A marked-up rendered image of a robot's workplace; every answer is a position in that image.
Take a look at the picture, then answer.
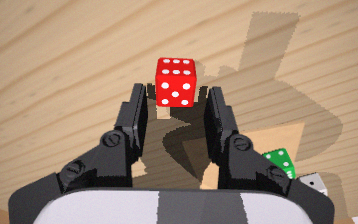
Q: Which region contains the white die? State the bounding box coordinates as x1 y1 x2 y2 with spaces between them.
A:
298 173 328 196

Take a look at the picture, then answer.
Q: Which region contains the peach flat mat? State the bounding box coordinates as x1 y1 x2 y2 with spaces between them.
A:
182 120 305 189

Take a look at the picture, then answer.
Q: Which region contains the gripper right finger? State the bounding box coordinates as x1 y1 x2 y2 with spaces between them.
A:
204 87 335 224

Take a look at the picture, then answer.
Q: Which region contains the red die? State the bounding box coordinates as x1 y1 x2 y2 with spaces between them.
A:
155 58 197 108

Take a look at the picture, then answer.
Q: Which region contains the green die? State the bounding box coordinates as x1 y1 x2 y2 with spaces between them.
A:
262 148 296 178

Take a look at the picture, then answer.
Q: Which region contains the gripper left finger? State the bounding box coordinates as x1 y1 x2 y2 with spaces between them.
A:
8 83 148 224

